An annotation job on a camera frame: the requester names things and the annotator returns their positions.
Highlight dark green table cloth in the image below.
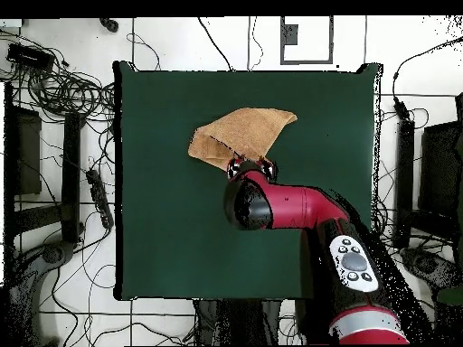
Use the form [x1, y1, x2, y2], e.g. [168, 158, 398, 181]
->
[112, 60, 383, 302]

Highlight tangled black cables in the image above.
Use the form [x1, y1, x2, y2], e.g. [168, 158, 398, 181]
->
[0, 30, 118, 126]

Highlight black stand frame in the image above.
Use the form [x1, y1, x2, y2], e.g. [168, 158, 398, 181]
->
[392, 92, 463, 250]
[3, 81, 86, 254]

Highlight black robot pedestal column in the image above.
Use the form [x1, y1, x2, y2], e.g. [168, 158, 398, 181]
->
[193, 298, 287, 346]

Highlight black rectangular box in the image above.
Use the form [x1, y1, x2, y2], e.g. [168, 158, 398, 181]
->
[6, 42, 55, 71]

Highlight tan terry towel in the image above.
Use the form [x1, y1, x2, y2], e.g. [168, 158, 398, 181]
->
[187, 107, 298, 173]

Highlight black power strip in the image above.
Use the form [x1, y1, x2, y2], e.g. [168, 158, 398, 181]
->
[85, 168, 115, 230]

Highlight grey square floor frame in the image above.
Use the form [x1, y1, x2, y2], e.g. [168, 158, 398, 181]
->
[279, 15, 335, 65]

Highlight grey tripod base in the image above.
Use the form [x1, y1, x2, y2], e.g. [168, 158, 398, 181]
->
[6, 240, 77, 344]
[399, 247, 463, 290]

